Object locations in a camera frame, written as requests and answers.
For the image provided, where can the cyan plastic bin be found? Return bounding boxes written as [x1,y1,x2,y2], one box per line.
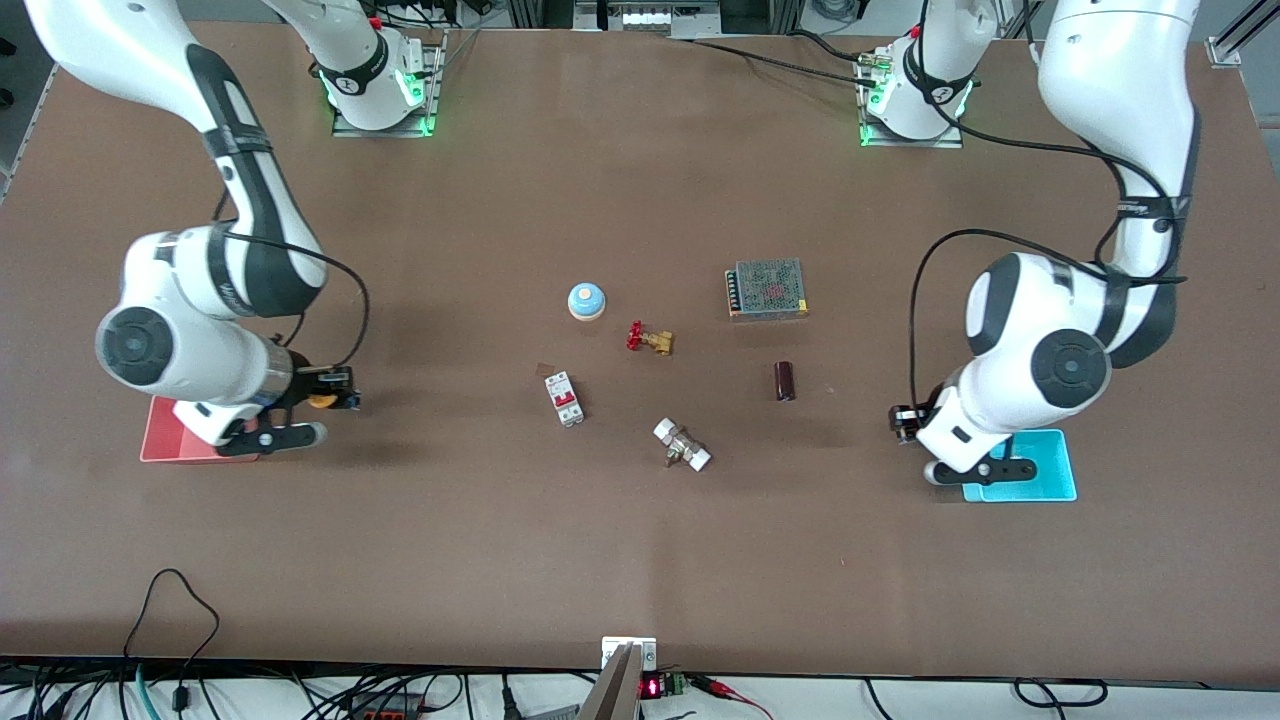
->
[961,429,1078,503]

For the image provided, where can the pink plastic bin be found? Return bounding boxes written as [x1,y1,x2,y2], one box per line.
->
[139,396,263,465]

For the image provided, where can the perforated metal power supply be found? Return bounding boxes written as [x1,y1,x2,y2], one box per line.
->
[726,258,810,321]

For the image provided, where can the white-ended metal valve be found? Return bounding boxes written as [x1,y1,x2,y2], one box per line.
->
[652,417,713,473]

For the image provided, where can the white red circuit breaker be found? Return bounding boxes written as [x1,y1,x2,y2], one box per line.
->
[544,371,586,428]

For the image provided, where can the red alligator clip lead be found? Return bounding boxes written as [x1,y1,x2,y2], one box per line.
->
[688,674,777,720]

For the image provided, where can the orange connector strip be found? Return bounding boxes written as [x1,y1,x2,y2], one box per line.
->
[338,698,425,720]

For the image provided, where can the aluminium corner profile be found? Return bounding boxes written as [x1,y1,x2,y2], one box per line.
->
[1205,0,1280,69]

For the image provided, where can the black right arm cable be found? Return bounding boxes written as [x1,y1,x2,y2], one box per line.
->
[212,188,372,373]

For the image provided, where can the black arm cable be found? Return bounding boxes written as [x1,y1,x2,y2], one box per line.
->
[212,188,372,373]
[906,95,1193,413]

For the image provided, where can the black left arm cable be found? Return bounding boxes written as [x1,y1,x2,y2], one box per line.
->
[906,95,1193,413]

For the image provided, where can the black cable arched over table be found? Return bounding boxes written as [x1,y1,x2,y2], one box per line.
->
[123,568,222,720]

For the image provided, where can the red-handled brass valve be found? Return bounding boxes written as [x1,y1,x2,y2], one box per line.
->
[626,320,676,357]

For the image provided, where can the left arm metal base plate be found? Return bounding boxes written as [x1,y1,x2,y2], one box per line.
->
[857,45,966,150]

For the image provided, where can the looped black floor cable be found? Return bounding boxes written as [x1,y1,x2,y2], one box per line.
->
[1012,677,1109,710]

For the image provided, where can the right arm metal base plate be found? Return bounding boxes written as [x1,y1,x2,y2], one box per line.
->
[331,28,447,139]

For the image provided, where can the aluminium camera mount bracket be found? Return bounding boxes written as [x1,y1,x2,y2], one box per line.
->
[601,636,658,672]

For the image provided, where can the black base power cable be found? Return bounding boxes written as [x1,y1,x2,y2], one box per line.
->
[668,30,883,89]

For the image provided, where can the grey camera mount bar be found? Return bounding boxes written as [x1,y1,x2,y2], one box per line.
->
[577,643,642,720]

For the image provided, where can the aluminium frame rack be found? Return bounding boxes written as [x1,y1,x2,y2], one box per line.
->
[505,0,803,39]

